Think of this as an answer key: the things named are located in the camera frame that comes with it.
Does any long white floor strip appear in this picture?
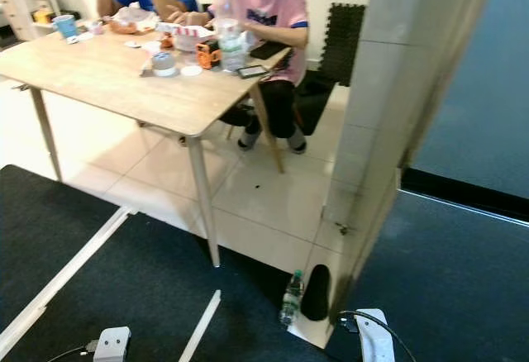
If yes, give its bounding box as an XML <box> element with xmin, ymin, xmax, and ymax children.
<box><xmin>0</xmin><ymin>207</ymin><xmax>137</xmax><ymax>359</ymax></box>

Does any blue mug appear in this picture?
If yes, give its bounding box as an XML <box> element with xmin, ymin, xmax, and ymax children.
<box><xmin>53</xmin><ymin>14</ymin><xmax>79</xmax><ymax>42</ymax></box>

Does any light wooden table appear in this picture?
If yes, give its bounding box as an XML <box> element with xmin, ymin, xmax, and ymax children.
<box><xmin>0</xmin><ymin>27</ymin><xmax>293</xmax><ymax>268</ymax></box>

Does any clear tape roll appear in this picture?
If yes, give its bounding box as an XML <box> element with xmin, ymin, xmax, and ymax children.
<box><xmin>150</xmin><ymin>50</ymin><xmax>179</xmax><ymax>78</ymax></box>

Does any paper lined chicken basket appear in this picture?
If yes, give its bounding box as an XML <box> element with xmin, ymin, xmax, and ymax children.
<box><xmin>112</xmin><ymin>2</ymin><xmax>160</xmax><ymax>34</ymax></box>

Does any KFC striped food tray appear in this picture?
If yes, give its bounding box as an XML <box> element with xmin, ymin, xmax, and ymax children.
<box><xmin>157</xmin><ymin>20</ymin><xmax>216</xmax><ymax>51</ymax></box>

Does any orange black gadget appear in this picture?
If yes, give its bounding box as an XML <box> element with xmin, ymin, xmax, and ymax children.
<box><xmin>195</xmin><ymin>40</ymin><xmax>222</xmax><ymax>69</ymax></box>

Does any large clear water bottle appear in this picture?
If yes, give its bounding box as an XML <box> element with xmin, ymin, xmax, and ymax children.
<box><xmin>213</xmin><ymin>0</ymin><xmax>249</xmax><ymax>72</ymax></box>

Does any short white floor strip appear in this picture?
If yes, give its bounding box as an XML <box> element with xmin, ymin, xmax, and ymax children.
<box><xmin>179</xmin><ymin>289</ymin><xmax>222</xmax><ymax>362</ymax></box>

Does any person in pink shirt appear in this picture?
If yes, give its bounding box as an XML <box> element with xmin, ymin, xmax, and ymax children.
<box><xmin>165</xmin><ymin>0</ymin><xmax>311</xmax><ymax>155</ymax></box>

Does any small green label bottle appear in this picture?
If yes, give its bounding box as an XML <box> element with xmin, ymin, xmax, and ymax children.
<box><xmin>279</xmin><ymin>269</ymin><xmax>304</xmax><ymax>326</ymax></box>

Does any black oval floor object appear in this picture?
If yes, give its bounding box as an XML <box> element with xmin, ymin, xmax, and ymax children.
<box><xmin>300</xmin><ymin>264</ymin><xmax>331</xmax><ymax>322</ymax></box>

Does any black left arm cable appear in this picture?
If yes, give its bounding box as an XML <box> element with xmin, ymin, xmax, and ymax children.
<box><xmin>45</xmin><ymin>344</ymin><xmax>96</xmax><ymax>362</ymax></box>

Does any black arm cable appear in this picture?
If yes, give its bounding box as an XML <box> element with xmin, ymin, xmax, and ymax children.
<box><xmin>45</xmin><ymin>344</ymin><xmax>96</xmax><ymax>362</ymax></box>
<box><xmin>337</xmin><ymin>308</ymin><xmax>418</xmax><ymax>362</ymax></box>

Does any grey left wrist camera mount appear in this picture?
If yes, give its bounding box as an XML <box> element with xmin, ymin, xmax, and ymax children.
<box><xmin>93</xmin><ymin>326</ymin><xmax>131</xmax><ymax>362</ymax></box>

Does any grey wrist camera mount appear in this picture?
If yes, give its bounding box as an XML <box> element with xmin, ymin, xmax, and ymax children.
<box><xmin>93</xmin><ymin>326</ymin><xmax>131</xmax><ymax>362</ymax></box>
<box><xmin>354</xmin><ymin>308</ymin><xmax>396</xmax><ymax>362</ymax></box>

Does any black foam wall mat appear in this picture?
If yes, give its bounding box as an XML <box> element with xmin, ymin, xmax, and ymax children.
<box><xmin>316</xmin><ymin>2</ymin><xmax>366</xmax><ymax>88</ymax></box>

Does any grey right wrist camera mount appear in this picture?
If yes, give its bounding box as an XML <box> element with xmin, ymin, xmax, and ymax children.
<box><xmin>354</xmin><ymin>308</ymin><xmax>396</xmax><ymax>362</ymax></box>

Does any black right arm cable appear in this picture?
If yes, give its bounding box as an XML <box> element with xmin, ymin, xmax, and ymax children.
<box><xmin>337</xmin><ymin>308</ymin><xmax>418</xmax><ymax>362</ymax></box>

